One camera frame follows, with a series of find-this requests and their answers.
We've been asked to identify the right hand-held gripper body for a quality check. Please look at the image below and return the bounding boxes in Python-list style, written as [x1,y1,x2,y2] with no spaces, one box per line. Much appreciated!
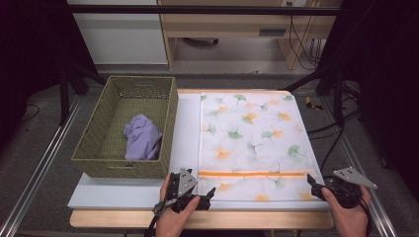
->
[322,167,378,209]

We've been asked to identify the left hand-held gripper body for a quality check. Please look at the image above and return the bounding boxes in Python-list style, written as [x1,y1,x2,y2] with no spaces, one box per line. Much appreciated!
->
[164,168,201,213]

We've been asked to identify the purple garment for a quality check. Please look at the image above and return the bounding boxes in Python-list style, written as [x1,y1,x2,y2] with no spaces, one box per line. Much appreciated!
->
[123,114,163,161]

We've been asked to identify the white leaf-print mesh laundry bag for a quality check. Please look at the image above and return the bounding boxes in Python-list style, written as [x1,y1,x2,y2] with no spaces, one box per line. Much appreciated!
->
[197,92,325,202]

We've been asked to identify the green woven basket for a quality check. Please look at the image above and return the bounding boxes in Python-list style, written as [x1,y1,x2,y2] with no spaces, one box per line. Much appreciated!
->
[71,75,179,180]

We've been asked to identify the person's right hand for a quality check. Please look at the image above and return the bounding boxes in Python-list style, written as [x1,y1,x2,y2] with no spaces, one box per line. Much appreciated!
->
[321,187,373,237]

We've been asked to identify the person's left hand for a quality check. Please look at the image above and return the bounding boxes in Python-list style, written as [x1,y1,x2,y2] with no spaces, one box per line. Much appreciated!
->
[155,174,202,237]

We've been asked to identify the white board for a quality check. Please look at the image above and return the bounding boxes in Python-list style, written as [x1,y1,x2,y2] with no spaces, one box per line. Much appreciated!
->
[67,93,334,211]

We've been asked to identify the yellow and black tool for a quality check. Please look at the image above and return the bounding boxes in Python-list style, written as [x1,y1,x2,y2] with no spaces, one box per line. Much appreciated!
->
[304,96,324,112]

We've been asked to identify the black metal stand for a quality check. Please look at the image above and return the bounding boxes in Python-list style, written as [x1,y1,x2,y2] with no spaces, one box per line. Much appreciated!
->
[58,62,107,126]
[283,62,345,127]

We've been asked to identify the black curtain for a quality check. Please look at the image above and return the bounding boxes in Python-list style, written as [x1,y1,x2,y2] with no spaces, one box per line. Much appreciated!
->
[0,0,77,149]
[329,0,419,192]

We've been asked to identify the black chair base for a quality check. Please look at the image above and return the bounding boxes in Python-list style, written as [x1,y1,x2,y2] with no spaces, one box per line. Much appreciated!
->
[182,38,219,46]

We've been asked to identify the white cabinet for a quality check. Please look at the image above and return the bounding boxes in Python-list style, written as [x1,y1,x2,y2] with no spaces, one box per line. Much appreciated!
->
[66,0,168,65]

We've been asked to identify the light wooden desk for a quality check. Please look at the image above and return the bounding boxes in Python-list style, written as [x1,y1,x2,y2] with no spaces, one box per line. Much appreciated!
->
[157,0,342,71]

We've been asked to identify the black horizontal bar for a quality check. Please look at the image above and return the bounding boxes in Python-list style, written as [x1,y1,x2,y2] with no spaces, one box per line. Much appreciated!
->
[65,4,344,16]

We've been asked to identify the metal floor rail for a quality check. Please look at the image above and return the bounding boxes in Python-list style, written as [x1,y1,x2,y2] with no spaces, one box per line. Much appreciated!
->
[0,95,83,237]
[320,98,398,237]

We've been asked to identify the right hand-held gripper cable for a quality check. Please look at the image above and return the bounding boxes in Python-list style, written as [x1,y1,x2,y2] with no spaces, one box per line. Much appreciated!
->
[359,197,374,237]

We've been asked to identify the hand-held gripper cable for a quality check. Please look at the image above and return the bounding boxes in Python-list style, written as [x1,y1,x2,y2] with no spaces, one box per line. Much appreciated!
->
[143,197,172,237]
[359,197,374,237]

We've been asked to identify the left hand-held gripper cable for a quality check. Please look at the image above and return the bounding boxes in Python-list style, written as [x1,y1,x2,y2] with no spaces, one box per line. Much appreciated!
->
[143,197,172,237]

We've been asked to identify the hanging black cables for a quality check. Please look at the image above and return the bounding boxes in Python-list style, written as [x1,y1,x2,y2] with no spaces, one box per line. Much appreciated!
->
[289,1,322,71]

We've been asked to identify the thin black floor cable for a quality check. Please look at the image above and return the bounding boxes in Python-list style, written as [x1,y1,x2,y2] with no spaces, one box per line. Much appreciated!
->
[19,104,41,122]

